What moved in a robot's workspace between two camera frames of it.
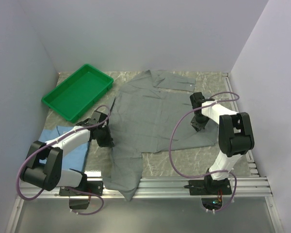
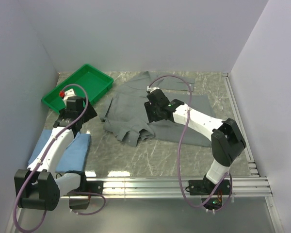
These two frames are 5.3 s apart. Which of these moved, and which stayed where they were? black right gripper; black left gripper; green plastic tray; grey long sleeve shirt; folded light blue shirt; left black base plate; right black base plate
Moved: grey long sleeve shirt; black left gripper; black right gripper
Stayed: left black base plate; folded light blue shirt; green plastic tray; right black base plate
